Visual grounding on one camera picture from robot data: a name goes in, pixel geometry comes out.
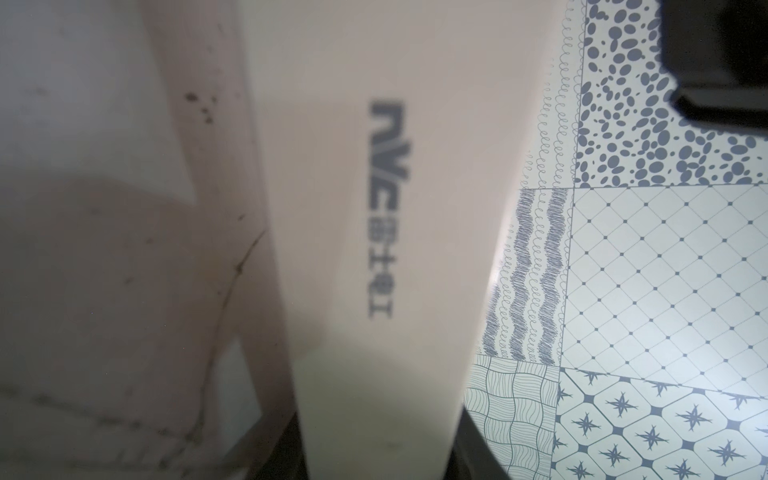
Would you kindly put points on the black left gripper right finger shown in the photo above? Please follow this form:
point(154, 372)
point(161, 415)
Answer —
point(471, 457)

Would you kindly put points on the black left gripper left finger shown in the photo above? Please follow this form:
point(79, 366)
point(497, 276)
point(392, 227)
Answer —
point(287, 459)

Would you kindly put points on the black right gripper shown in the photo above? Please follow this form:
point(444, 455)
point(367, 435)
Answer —
point(717, 53)

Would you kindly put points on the beige red power strip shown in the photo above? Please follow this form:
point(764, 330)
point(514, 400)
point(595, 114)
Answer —
point(389, 138)

